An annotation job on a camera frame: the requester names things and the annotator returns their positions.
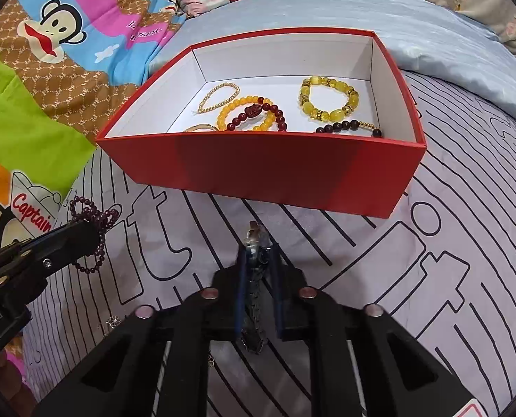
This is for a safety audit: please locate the purple bead bracelet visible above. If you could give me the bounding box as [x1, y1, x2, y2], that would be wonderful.
[69, 196, 120, 274]

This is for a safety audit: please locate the light blue blanket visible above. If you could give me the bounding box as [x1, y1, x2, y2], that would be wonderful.
[148, 0, 516, 142]

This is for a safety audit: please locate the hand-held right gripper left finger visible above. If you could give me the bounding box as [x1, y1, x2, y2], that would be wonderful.
[34, 247, 247, 417]

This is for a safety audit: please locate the cartoon monkey blanket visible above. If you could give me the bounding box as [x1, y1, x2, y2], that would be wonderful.
[0, 0, 190, 270]

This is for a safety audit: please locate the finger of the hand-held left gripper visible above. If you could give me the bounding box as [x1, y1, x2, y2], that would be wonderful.
[0, 219, 100, 274]

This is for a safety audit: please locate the dark brown bead bracelet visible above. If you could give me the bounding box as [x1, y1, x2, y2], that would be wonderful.
[314, 119, 384, 138]

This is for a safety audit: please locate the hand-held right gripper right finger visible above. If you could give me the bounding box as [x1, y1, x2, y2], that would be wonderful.
[268, 247, 478, 417]

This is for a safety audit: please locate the red cardboard box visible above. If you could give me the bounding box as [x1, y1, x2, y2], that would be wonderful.
[95, 27, 427, 219]

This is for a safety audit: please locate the small yellow bead bracelet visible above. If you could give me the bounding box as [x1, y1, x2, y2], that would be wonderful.
[216, 97, 277, 132]

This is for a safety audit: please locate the large yellow bead bracelet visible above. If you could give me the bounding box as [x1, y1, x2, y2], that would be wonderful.
[298, 76, 359, 121]

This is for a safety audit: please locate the silver metal chain bracelet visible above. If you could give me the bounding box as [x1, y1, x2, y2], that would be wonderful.
[239, 221, 269, 354]

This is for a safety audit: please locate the dark red bead bracelet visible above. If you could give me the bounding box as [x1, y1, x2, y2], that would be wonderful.
[226, 102, 288, 133]

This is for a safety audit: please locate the gold bead bracelet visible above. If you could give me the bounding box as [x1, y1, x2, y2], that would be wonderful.
[197, 83, 241, 116]

